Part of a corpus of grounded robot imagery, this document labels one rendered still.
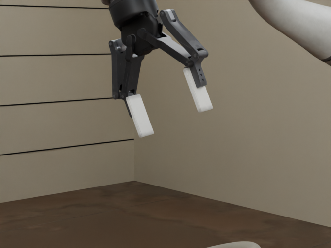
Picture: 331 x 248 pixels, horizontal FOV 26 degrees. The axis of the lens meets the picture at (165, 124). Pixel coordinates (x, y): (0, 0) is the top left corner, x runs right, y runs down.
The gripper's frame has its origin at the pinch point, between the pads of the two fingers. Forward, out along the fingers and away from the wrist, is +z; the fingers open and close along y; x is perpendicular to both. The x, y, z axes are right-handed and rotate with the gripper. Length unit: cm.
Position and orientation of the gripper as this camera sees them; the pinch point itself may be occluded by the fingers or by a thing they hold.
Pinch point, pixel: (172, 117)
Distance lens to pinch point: 112.9
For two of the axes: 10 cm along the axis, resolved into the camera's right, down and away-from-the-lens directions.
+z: 3.4, 9.4, -0.7
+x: -6.6, 1.9, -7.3
